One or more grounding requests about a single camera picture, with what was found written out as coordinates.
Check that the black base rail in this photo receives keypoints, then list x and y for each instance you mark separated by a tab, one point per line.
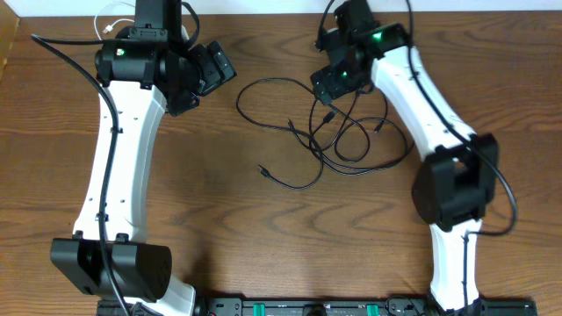
396	305

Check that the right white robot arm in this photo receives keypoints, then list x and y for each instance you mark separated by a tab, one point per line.
455	181

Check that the cardboard panel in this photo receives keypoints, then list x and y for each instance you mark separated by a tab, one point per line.
8	29

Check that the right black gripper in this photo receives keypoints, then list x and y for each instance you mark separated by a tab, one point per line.
325	80

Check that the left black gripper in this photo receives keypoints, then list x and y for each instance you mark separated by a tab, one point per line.
218	74

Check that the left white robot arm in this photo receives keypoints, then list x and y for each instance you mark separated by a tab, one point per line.
152	68

